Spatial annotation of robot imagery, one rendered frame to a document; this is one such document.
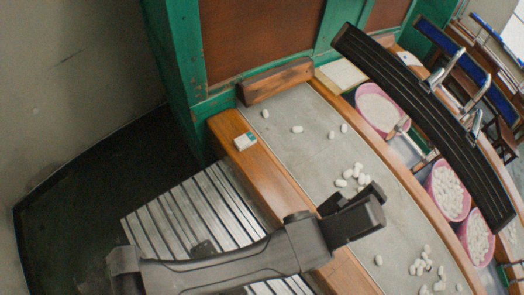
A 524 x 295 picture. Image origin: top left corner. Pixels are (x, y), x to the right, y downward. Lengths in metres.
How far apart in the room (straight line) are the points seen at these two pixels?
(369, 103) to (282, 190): 0.55
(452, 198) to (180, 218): 1.00
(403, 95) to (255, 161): 0.42
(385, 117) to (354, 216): 0.68
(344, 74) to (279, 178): 0.53
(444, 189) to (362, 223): 0.71
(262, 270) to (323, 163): 0.50
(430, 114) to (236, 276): 0.45
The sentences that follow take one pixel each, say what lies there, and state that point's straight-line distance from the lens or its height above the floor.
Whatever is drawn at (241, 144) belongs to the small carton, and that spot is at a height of 0.78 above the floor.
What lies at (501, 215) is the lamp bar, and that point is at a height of 1.08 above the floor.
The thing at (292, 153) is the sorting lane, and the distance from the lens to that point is 0.70.
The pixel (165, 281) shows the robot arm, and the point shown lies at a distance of 0.25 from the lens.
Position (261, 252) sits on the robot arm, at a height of 1.07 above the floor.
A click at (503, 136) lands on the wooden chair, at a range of 2.85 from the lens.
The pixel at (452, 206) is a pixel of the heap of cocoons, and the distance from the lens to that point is 0.99.
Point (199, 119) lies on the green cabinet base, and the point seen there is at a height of 0.77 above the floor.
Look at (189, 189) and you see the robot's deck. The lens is 0.73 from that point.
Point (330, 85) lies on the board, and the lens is 0.88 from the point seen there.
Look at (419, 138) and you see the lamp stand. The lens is 1.06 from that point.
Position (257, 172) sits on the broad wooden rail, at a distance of 0.63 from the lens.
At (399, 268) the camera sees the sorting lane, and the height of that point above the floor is 0.74.
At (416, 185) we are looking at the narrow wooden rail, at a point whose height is 0.76.
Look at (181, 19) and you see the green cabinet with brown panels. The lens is 0.50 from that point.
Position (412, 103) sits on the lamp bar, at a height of 1.07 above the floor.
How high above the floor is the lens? 1.34
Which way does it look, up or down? 60 degrees down
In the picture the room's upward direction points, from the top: 8 degrees clockwise
